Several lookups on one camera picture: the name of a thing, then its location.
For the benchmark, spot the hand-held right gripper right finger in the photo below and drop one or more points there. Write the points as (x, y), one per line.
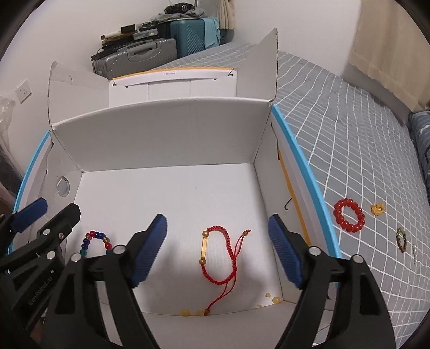
(285, 255)

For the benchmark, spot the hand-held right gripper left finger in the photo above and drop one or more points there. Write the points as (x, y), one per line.
(149, 251)

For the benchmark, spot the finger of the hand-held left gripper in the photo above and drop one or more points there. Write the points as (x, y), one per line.
(65, 219)
(30, 214)

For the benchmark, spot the white cardboard box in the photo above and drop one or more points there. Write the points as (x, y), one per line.
(188, 188)

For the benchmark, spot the small loose yellow beads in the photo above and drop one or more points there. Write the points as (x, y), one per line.
(276, 299)
(184, 313)

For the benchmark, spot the grey checked bed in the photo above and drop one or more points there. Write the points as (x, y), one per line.
(352, 134)

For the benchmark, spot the dark blue patterned pillow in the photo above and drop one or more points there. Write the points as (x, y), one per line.
(421, 144)

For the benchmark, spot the grey hard suitcase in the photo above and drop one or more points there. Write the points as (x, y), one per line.
(134, 57)

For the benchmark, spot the stack of dark boxes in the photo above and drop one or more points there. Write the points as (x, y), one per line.
(131, 33)

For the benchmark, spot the teal hard suitcase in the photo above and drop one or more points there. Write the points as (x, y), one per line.
(191, 37)

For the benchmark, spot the beige curtain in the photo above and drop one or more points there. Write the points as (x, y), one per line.
(389, 50)

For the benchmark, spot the light blue cloth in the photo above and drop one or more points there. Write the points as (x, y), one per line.
(211, 30)

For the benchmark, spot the grey clothes pile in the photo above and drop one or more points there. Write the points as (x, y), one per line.
(188, 15)

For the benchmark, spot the black device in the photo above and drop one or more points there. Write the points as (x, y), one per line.
(179, 7)

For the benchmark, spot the cream gathered curtain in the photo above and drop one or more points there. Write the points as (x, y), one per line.
(225, 13)

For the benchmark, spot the white wall socket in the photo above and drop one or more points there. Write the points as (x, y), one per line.
(23, 90)

